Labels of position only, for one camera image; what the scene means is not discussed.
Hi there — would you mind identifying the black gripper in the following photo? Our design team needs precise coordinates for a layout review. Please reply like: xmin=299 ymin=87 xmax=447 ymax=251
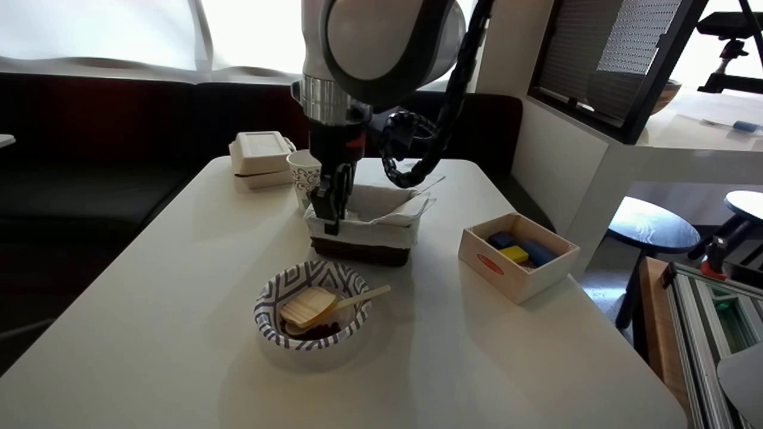
xmin=305 ymin=116 xmax=374 ymax=238

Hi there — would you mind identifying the round white side table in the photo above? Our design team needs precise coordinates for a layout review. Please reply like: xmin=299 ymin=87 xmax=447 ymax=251
xmin=723 ymin=189 xmax=763 ymax=225

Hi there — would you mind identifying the black computer monitor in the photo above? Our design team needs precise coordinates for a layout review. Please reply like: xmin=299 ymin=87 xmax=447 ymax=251
xmin=528 ymin=0 xmax=710 ymax=148

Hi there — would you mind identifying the blue toy block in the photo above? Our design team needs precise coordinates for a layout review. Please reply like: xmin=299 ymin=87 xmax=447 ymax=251
xmin=486 ymin=228 xmax=521 ymax=251
xmin=518 ymin=236 xmax=560 ymax=269

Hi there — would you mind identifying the white takeout container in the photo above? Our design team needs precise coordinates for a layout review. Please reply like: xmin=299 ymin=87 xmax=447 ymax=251
xmin=227 ymin=128 xmax=299 ymax=177
xmin=233 ymin=164 xmax=299 ymax=191

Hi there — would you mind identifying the aluminium frame rig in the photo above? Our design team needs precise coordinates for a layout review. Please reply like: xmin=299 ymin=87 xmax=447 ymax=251
xmin=660 ymin=260 xmax=763 ymax=429

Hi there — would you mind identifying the yellow toy block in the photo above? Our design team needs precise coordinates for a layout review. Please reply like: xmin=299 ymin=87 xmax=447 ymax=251
xmin=498 ymin=244 xmax=531 ymax=267

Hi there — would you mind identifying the round grey stool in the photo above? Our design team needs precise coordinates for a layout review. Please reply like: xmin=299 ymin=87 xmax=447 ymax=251
xmin=606 ymin=195 xmax=703 ymax=334

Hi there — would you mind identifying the black and white fabric basket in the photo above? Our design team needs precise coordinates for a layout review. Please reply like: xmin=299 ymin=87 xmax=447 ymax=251
xmin=302 ymin=180 xmax=432 ymax=269

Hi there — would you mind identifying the black white patterned bowl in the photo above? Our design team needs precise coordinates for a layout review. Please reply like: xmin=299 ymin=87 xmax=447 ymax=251
xmin=252 ymin=260 xmax=374 ymax=370

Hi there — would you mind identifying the black camera stand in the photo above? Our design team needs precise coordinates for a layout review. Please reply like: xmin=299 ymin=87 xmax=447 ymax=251
xmin=697 ymin=0 xmax=763 ymax=95

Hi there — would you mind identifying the wooden spoon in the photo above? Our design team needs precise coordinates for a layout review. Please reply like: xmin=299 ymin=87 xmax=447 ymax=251
xmin=285 ymin=284 xmax=394 ymax=337

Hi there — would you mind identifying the white desk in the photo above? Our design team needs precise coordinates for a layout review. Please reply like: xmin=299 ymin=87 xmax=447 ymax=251
xmin=511 ymin=91 xmax=763 ymax=276

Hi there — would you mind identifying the wooden board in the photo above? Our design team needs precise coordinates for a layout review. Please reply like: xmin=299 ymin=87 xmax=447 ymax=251
xmin=636 ymin=256 xmax=691 ymax=415

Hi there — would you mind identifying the black sofa bench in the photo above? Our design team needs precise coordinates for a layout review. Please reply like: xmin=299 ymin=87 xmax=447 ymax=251
xmin=0 ymin=71 xmax=555 ymax=377

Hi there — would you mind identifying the open wooden box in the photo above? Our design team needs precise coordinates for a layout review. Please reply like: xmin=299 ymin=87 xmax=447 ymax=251
xmin=456 ymin=210 xmax=581 ymax=306

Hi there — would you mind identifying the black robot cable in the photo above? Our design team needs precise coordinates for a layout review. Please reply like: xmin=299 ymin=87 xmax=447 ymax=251
xmin=376 ymin=0 xmax=498 ymax=191

